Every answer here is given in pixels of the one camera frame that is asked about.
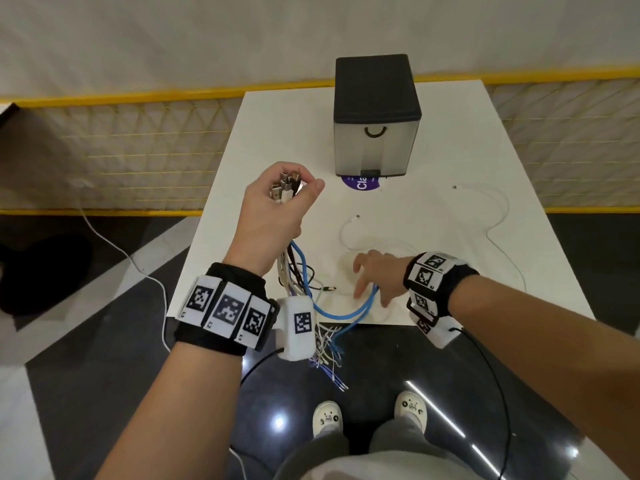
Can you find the person's right forearm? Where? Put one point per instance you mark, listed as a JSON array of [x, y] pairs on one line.
[[550, 354]]

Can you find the person's left hand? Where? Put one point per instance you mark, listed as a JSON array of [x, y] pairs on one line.
[[270, 224]]

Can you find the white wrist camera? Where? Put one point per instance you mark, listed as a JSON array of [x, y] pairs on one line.
[[295, 347], [442, 337]]

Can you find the black wristband with markers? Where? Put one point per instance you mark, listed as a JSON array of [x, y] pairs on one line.
[[462, 279], [200, 339]]

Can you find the person's grey trousers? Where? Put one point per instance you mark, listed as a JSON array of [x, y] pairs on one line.
[[400, 437]]

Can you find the white side table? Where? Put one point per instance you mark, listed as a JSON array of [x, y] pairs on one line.
[[7, 113]]

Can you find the person's right hand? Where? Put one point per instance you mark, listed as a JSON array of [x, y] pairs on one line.
[[390, 274]]

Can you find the dark blue printed packet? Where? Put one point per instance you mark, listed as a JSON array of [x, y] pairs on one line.
[[361, 183]]

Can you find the black-topped grey drawer box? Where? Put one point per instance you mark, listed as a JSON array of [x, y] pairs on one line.
[[375, 84]]

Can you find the yellow mesh fence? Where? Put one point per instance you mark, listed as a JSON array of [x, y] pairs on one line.
[[125, 154]]

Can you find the white shoe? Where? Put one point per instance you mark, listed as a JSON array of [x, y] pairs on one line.
[[411, 407], [327, 417]]

